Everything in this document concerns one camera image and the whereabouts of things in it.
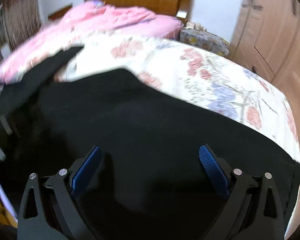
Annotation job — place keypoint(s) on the wooden wardrobe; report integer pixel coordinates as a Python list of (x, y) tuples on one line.
[(275, 35)]

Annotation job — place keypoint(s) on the black pants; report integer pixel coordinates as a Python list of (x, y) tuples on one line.
[(140, 120)]

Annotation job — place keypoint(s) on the floral covered nightstand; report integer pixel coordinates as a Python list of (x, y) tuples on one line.
[(202, 38)]

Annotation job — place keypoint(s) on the floral bed sheet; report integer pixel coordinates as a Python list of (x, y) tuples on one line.
[(215, 85)]

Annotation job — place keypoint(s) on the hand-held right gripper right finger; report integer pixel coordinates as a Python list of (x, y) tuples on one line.
[(212, 167)]

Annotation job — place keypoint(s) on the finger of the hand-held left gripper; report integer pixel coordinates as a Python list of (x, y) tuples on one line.
[(6, 125)]

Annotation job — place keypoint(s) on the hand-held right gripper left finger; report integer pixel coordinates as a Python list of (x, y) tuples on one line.
[(86, 168)]

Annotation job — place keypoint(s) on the brown curtain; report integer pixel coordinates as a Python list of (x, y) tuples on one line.
[(13, 22)]

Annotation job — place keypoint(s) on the pink floral quilt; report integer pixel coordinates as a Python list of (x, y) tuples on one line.
[(95, 27)]

